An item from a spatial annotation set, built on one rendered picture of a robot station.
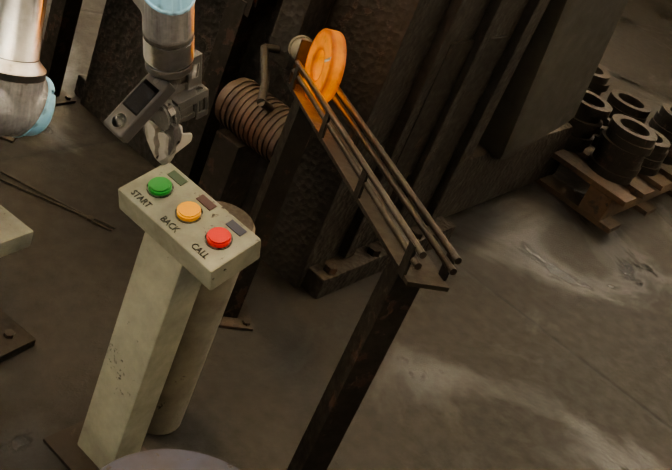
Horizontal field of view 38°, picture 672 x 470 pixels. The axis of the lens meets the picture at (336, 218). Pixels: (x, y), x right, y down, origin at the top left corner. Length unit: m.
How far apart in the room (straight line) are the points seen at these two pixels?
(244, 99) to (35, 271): 0.64
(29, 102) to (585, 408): 1.67
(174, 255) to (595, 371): 1.62
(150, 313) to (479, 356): 1.23
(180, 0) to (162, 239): 0.43
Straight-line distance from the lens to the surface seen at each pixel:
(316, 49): 2.11
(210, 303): 1.85
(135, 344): 1.77
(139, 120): 1.50
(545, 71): 3.08
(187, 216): 1.62
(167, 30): 1.43
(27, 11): 1.84
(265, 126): 2.22
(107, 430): 1.92
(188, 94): 1.54
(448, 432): 2.42
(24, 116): 1.88
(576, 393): 2.80
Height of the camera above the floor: 1.48
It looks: 30 degrees down
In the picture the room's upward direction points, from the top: 24 degrees clockwise
